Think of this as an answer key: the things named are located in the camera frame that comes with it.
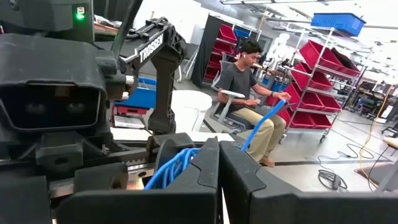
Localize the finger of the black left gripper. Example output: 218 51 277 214
73 161 129 195
0 175 52 224

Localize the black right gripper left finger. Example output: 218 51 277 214
55 138 221 224

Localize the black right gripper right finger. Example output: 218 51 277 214
220 140 398 224

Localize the blue cord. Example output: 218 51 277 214
144 99 287 190

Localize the black cord spool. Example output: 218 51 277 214
154 138 203 175

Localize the red box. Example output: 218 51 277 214
111 104 149 117

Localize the blue plastic bin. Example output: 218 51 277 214
310 12 368 38
113 76 157 110

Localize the white waste bin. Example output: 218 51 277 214
170 89 213 133

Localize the grey office chair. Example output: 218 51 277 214
210 60 281 132

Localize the person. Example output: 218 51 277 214
216 38 292 168

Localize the black floor mat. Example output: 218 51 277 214
354 161 398 188

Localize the metal rack with red bins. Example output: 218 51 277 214
275 27 368 144

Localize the black shelf with red bins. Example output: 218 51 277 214
190 14 259 84

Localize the white partition panel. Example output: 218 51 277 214
132 0 216 45

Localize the black coiled cable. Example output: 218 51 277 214
317 169 349 191

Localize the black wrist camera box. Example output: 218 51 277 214
0 32 119 133

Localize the yellow cable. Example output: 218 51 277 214
358 92 392 175

